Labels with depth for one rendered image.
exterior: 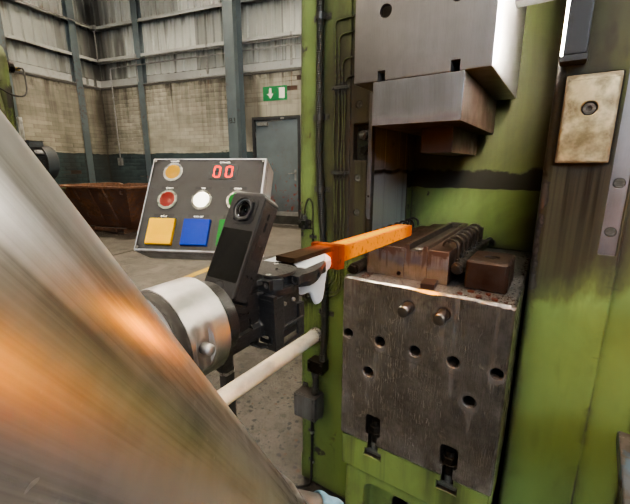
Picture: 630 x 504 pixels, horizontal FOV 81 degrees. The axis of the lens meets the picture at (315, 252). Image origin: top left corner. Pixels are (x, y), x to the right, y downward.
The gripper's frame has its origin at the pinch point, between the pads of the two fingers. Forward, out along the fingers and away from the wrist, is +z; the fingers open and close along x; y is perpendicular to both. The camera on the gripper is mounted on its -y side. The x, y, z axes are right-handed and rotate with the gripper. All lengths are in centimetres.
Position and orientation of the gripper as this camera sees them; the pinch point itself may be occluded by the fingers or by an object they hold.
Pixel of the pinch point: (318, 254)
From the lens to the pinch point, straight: 50.1
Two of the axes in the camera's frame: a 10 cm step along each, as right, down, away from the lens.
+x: 8.3, 1.2, -5.4
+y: 0.1, 9.7, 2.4
